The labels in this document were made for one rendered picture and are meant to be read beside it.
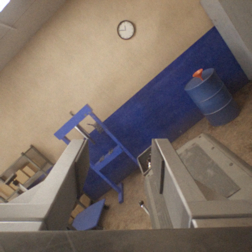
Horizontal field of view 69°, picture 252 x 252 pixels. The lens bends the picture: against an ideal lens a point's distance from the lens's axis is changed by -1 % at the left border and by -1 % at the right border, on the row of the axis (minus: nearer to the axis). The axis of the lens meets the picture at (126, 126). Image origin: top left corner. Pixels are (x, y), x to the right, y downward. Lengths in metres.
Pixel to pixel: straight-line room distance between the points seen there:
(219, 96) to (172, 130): 1.23
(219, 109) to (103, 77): 2.20
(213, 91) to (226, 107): 0.38
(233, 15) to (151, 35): 1.34
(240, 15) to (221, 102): 1.40
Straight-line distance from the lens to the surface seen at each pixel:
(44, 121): 4.22
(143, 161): 3.41
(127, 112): 3.86
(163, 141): 0.16
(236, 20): 3.79
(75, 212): 4.64
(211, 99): 3.42
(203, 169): 0.92
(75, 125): 3.48
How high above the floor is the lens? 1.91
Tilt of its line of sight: 14 degrees down
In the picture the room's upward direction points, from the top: 42 degrees counter-clockwise
